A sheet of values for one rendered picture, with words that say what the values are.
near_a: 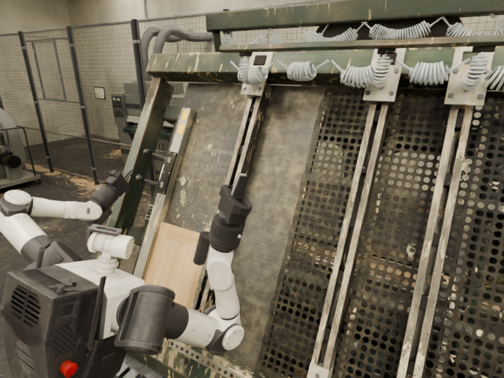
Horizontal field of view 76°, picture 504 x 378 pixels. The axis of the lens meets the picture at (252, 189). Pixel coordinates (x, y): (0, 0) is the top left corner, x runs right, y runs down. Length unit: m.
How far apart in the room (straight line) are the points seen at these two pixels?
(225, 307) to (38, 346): 0.46
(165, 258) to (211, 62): 0.89
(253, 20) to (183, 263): 1.34
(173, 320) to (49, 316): 0.28
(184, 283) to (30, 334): 0.65
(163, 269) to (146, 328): 0.66
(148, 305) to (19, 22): 9.62
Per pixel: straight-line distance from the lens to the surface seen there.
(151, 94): 1.78
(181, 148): 1.55
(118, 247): 1.00
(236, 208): 0.80
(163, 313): 0.89
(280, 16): 1.94
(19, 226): 1.28
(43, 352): 0.94
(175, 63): 1.69
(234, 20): 2.08
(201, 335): 1.00
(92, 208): 1.44
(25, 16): 10.31
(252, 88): 1.37
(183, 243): 1.45
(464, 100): 1.18
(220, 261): 0.89
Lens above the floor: 1.90
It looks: 21 degrees down
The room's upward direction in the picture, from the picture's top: straight up
